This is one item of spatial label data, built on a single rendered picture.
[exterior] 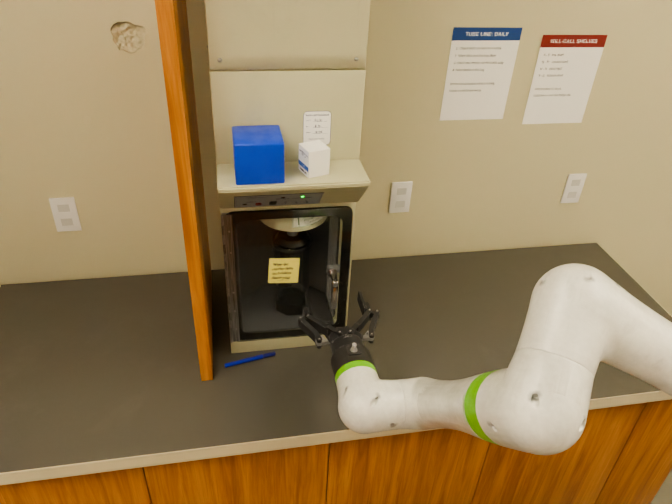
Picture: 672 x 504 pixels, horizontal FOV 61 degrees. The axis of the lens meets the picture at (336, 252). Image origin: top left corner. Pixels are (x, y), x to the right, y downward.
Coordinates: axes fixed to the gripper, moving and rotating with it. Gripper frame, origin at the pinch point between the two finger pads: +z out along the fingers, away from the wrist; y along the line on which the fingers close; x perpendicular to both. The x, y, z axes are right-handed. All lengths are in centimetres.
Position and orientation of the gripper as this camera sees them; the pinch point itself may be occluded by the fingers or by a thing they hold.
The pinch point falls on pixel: (333, 300)
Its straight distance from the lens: 146.2
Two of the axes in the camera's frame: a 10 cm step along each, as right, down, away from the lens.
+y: -9.8, 0.7, -1.8
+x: -0.5, 8.3, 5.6
